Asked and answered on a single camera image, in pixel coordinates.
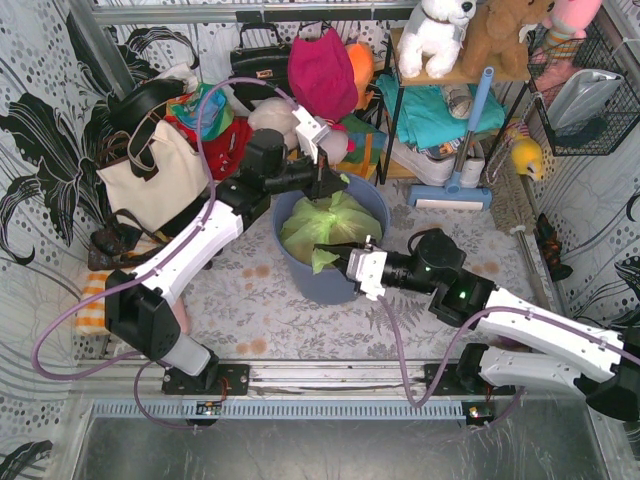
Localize green plastic trash bag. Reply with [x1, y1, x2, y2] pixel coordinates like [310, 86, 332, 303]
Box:
[279, 191, 383, 275]

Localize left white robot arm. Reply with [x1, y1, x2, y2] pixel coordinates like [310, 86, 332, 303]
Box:
[105, 126, 348, 394]

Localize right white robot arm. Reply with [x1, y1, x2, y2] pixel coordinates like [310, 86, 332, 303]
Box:
[314, 228, 639, 422]

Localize blue grey trash bin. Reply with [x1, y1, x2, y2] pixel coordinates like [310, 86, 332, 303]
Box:
[272, 174, 390, 305]

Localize magenta cloth bag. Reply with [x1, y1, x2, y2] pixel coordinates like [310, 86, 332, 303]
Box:
[288, 27, 358, 122]

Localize cream canvas tote bag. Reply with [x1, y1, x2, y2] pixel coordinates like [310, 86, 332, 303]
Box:
[98, 120, 209, 231]

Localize dark brown leather bag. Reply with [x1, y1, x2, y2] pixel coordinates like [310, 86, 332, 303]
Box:
[87, 209, 166, 271]

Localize pink white plush pig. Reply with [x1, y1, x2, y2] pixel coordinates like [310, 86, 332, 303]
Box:
[319, 124, 356, 166]

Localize rainbow striped cloth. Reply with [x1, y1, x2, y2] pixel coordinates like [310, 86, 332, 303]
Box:
[338, 114, 387, 179]

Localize white plush lamb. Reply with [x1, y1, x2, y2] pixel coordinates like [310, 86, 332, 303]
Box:
[248, 98, 299, 151]

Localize red garment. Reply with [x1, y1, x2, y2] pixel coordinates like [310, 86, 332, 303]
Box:
[175, 116, 257, 182]

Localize colourful patterned cloth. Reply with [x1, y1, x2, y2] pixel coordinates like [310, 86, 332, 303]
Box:
[164, 83, 234, 144]

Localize teal folded cloth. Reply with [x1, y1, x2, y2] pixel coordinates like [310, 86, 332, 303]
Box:
[376, 75, 506, 149]

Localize black leather handbag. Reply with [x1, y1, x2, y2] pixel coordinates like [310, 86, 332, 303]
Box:
[229, 23, 293, 111]

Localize black orange small toy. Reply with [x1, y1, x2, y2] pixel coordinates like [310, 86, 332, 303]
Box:
[535, 213, 573, 282]

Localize pink plush cylinder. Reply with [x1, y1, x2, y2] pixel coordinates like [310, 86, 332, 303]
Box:
[172, 298, 191, 334]

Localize yellow plush duck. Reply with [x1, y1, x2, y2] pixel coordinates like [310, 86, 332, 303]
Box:
[506, 123, 543, 181]

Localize white plush dog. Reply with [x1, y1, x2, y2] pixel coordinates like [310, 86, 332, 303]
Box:
[398, 0, 476, 79]

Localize black round hat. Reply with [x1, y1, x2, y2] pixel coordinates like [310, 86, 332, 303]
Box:
[109, 78, 187, 133]

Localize brown teddy bear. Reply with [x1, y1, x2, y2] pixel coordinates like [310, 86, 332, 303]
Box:
[460, 0, 555, 78]

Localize orange white checked towel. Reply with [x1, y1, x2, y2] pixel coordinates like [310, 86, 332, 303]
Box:
[74, 271, 110, 335]

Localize silver foil pouch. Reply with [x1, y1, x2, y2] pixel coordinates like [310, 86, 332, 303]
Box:
[547, 69, 625, 130]

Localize pink plush toy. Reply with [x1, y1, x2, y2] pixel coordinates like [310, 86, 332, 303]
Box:
[541, 0, 602, 60]

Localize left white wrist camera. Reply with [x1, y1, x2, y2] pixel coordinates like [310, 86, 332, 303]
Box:
[292, 105, 330, 162]

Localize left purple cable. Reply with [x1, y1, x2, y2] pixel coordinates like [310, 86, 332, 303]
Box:
[30, 76, 301, 431]

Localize black wire basket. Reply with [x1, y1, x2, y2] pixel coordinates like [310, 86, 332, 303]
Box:
[528, 24, 639, 157]

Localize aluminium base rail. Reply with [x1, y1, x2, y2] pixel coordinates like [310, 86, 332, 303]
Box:
[74, 357, 621, 426]

